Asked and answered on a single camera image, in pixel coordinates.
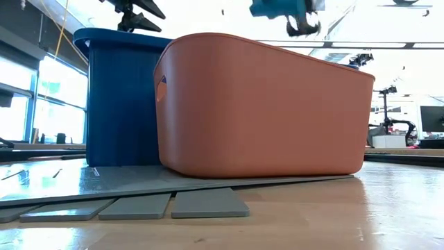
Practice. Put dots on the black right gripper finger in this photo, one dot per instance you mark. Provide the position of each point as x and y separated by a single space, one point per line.
314 29
294 29

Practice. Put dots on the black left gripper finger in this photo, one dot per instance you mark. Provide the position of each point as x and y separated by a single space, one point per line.
149 7
137 23

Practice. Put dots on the teal wooden block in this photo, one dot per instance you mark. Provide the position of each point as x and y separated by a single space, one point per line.
274 7

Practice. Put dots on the large blue plastic bin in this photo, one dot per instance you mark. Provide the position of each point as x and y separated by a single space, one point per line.
121 104

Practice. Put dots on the orange plastic basket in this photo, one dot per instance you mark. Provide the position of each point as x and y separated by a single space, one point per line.
260 111

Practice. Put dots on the long grey slotted divider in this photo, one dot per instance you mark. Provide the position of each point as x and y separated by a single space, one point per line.
104 182

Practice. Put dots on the black ceiling-mounted equipment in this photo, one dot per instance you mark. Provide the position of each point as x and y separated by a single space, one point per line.
360 59

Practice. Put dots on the yellow diagonal brace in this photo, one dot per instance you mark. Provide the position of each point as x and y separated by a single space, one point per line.
61 31

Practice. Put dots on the dark ceiling fixture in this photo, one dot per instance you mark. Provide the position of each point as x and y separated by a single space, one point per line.
404 4

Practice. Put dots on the blue building column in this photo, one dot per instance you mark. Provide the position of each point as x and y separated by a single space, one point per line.
84 121
30 107

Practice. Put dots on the white box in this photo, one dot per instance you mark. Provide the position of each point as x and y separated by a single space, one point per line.
388 141

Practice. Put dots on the small black object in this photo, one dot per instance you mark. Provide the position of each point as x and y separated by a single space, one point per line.
61 138

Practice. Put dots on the thin dark stick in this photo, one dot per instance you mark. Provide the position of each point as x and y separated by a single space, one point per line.
73 157

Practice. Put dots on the black computer monitor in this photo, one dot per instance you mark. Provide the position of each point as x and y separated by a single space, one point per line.
433 118

